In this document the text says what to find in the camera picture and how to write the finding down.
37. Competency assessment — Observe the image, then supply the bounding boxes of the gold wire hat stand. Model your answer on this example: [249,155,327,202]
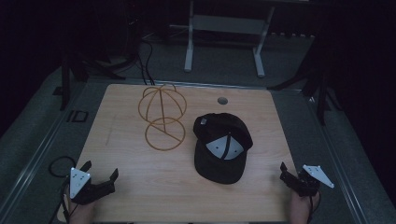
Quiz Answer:
[137,83,188,152]

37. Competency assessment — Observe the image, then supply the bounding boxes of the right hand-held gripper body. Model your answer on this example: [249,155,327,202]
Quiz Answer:
[279,164,335,198]

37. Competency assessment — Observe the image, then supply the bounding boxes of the person's left hand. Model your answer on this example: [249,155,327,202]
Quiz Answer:
[66,195,95,224]

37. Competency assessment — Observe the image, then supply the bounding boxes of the black baseball cap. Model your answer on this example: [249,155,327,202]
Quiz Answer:
[192,112,254,185]

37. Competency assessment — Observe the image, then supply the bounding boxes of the black floor cables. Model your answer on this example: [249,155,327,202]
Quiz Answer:
[135,39,157,87]

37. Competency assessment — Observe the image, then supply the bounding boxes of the white metal table frame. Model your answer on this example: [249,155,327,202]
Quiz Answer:
[169,0,309,78]

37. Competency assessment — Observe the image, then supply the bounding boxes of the black tripod stand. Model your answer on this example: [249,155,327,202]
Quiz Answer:
[266,36,344,126]
[59,18,139,112]

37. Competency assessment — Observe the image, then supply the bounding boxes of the person's right hand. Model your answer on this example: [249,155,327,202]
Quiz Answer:
[289,189,321,224]

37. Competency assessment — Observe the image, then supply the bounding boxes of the thin black cable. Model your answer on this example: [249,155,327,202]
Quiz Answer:
[307,191,322,217]

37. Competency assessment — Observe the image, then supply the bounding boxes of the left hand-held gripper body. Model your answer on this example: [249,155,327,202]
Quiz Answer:
[68,167,117,206]

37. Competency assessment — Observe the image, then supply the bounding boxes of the black looped cable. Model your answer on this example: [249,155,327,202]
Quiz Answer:
[48,155,78,224]

